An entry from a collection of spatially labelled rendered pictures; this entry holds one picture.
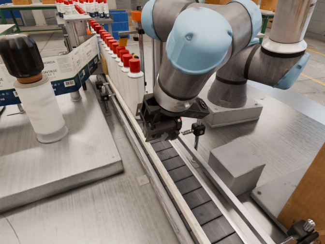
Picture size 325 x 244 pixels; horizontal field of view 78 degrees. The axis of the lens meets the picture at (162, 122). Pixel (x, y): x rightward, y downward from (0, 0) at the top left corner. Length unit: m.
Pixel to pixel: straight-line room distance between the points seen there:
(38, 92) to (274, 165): 0.69
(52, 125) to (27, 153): 0.10
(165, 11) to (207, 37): 0.18
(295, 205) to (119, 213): 0.37
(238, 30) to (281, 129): 0.59
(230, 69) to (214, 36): 0.49
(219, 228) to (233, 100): 0.46
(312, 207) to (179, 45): 0.37
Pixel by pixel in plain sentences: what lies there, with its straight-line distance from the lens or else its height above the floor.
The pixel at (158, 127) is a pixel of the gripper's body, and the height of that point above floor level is 1.04.
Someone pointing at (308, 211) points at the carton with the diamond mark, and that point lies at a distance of 0.49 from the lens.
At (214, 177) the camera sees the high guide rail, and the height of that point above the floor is 0.96.
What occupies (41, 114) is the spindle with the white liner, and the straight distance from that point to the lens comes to 0.64.
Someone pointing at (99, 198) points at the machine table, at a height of 0.83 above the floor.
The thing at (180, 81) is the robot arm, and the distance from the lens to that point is 0.28.
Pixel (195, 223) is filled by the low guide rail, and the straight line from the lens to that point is 0.42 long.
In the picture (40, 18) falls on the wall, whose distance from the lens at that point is 8.52.
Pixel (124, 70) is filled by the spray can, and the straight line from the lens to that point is 0.68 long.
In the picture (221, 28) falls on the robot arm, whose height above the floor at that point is 1.24.
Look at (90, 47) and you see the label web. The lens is 1.02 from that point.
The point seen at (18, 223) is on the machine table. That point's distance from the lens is 0.61.
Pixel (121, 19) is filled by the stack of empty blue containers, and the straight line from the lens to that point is 5.58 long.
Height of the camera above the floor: 1.28
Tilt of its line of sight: 36 degrees down
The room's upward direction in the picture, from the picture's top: straight up
